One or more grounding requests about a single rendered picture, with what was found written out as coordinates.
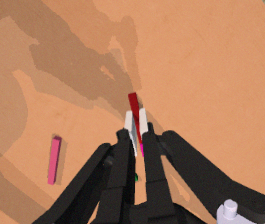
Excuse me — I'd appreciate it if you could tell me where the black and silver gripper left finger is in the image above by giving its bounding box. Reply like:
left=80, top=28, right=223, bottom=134
left=31, top=111, right=137, bottom=224

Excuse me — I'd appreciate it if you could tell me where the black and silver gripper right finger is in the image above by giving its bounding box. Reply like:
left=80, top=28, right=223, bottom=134
left=139, top=108, right=265, bottom=224

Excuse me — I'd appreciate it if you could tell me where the pink rod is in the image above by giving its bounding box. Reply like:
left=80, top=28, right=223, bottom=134
left=48, top=136, right=62, bottom=185

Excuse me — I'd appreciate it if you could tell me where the red rod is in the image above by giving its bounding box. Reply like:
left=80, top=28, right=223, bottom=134
left=128, top=92, right=142, bottom=144

